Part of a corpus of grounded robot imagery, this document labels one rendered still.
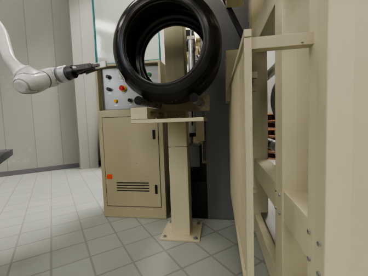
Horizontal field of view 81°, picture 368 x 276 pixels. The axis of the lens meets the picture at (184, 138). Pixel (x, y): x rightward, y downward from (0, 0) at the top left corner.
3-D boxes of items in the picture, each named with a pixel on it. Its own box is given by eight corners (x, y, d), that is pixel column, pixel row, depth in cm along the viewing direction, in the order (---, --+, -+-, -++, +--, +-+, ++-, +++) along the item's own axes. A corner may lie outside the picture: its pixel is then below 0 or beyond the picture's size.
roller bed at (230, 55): (225, 103, 151) (224, 59, 148) (247, 102, 148) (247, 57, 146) (226, 101, 131) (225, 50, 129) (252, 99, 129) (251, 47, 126)
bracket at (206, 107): (150, 113, 147) (149, 98, 146) (209, 110, 140) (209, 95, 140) (148, 113, 144) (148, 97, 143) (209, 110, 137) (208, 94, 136)
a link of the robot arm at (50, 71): (69, 82, 133) (56, 87, 121) (47, 87, 136) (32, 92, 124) (61, 64, 128) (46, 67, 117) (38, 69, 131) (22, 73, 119)
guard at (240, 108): (230, 193, 145) (228, 86, 140) (233, 193, 145) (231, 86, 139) (247, 306, 57) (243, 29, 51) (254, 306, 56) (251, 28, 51)
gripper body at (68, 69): (62, 64, 121) (76, 60, 119) (72, 68, 129) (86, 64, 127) (64, 78, 121) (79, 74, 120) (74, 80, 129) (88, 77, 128)
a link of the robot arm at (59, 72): (63, 68, 130) (72, 66, 129) (67, 84, 131) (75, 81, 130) (52, 64, 121) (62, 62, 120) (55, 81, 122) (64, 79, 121)
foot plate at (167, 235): (168, 222, 172) (168, 219, 171) (202, 223, 167) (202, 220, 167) (159, 240, 145) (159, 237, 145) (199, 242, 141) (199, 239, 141)
